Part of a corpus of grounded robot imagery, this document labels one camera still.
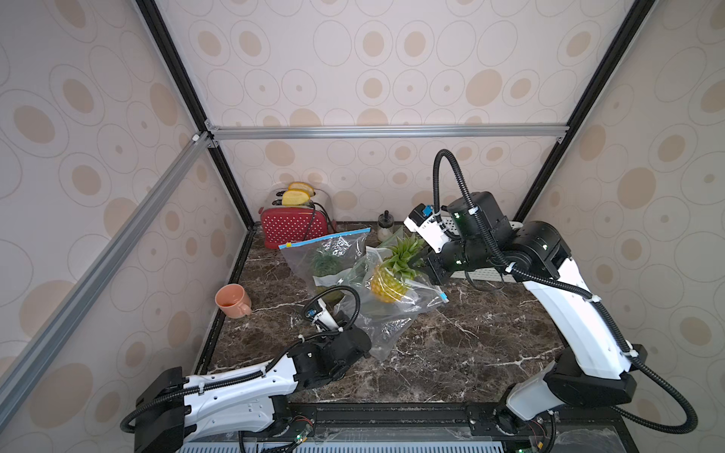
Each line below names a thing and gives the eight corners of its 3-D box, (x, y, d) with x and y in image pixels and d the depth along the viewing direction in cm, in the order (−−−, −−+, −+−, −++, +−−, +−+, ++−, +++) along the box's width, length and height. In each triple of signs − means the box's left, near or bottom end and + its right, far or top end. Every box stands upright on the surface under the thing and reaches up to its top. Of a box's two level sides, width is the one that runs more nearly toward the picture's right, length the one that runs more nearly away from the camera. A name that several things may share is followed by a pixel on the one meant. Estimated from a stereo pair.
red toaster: (270, 250, 113) (256, 218, 100) (274, 237, 118) (261, 205, 104) (327, 250, 113) (321, 218, 100) (328, 237, 118) (323, 205, 104)
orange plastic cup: (223, 320, 94) (210, 307, 87) (231, 298, 100) (220, 283, 92) (254, 320, 94) (244, 307, 87) (260, 298, 100) (251, 283, 92)
